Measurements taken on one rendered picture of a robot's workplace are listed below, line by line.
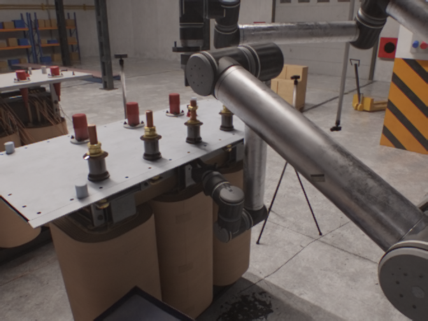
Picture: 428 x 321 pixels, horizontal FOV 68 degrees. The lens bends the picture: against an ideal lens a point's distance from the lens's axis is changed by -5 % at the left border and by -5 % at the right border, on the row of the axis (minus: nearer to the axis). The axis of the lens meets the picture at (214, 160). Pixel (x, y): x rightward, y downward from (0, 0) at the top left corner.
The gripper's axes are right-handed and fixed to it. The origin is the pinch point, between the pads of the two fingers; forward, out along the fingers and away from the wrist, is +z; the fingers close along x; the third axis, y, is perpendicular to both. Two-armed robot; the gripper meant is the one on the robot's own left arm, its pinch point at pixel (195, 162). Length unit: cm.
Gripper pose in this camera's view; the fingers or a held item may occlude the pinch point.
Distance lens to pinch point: 167.0
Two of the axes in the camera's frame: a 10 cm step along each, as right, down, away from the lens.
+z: -5.0, -5.1, 7.0
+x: -8.6, 1.9, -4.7
